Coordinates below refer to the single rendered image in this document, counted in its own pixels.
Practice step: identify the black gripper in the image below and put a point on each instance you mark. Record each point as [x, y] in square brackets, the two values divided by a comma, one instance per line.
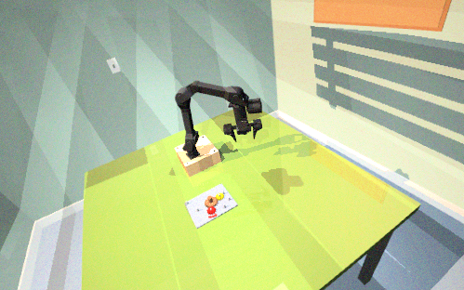
[228, 128]

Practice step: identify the orange gear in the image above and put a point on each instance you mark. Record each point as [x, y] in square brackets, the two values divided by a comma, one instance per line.
[211, 202]

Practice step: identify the red gear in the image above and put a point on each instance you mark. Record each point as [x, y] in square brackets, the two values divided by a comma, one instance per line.
[212, 211]

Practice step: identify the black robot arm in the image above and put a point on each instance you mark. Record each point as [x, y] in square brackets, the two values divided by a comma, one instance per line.
[233, 94]

